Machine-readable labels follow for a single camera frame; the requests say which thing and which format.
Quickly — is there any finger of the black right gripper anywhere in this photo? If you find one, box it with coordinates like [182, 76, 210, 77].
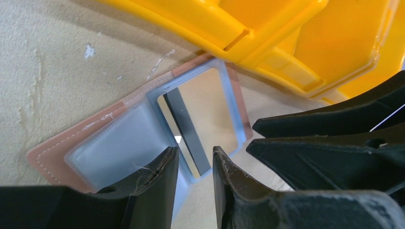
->
[253, 71, 405, 138]
[246, 124, 405, 206]

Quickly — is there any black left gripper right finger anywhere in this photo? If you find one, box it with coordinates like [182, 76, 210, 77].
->
[213, 146, 405, 229]

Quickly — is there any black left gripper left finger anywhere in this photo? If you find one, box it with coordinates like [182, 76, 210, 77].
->
[0, 147, 179, 229]

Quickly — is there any gold card with black stripe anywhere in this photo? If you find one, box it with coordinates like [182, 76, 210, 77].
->
[157, 68, 240, 179]

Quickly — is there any pink leather card holder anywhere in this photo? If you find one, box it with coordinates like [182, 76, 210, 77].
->
[27, 54, 252, 211]

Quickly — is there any yellow right bin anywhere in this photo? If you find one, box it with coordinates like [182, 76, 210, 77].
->
[318, 0, 405, 104]

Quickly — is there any yellow bin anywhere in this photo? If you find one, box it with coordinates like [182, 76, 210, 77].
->
[106, 0, 327, 68]
[255, 0, 400, 99]
[318, 0, 405, 104]

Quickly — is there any yellow middle bin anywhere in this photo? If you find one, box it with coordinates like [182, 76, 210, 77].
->
[255, 0, 400, 99]

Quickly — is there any yellow left bin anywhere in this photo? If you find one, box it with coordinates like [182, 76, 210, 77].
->
[106, 0, 327, 68]

